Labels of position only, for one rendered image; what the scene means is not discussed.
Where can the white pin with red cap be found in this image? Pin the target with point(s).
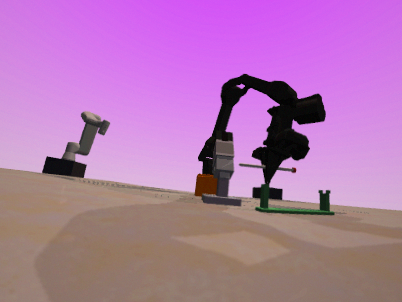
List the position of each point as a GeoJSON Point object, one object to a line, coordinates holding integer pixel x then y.
{"type": "Point", "coordinates": [293, 170]}

